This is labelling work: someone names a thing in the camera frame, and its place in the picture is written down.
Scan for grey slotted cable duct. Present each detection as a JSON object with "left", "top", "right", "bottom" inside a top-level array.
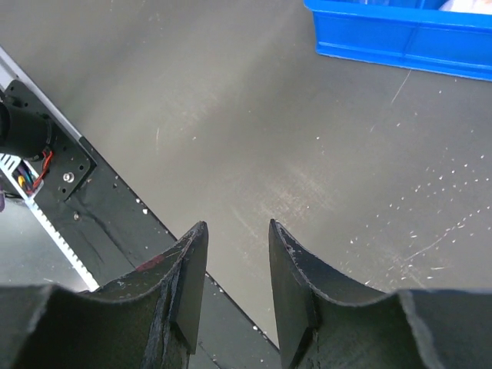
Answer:
[{"left": 1, "top": 154, "right": 99, "bottom": 291}]

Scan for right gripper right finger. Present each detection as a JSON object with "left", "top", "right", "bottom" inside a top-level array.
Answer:
[{"left": 268, "top": 220, "right": 491, "bottom": 368}]

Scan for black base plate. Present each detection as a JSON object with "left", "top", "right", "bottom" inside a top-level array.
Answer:
[{"left": 1, "top": 81, "right": 281, "bottom": 368}]

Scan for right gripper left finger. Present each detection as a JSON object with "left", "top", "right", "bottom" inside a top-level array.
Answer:
[{"left": 1, "top": 221, "right": 208, "bottom": 368}]

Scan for blue plastic divided bin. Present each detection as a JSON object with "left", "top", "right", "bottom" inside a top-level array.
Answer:
[{"left": 304, "top": 1, "right": 491, "bottom": 81}]

